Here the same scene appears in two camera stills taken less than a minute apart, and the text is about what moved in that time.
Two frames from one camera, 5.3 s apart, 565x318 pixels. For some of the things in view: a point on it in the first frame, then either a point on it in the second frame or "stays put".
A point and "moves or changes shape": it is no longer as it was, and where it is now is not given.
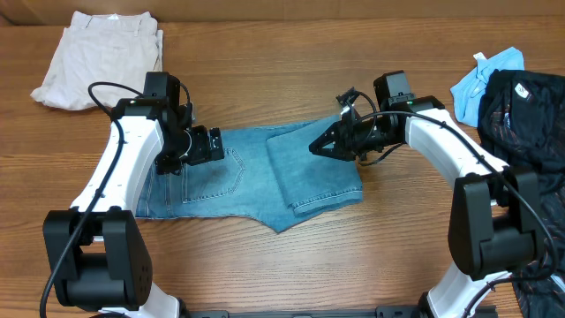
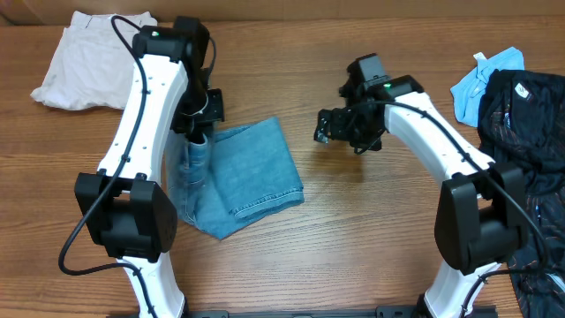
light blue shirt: x=467 y=92 stays put
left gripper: x=166 y=164 to x=203 y=125
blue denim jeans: x=267 y=175 moves or changes shape
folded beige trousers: x=98 y=48 stays put
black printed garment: x=522 y=125 stays put
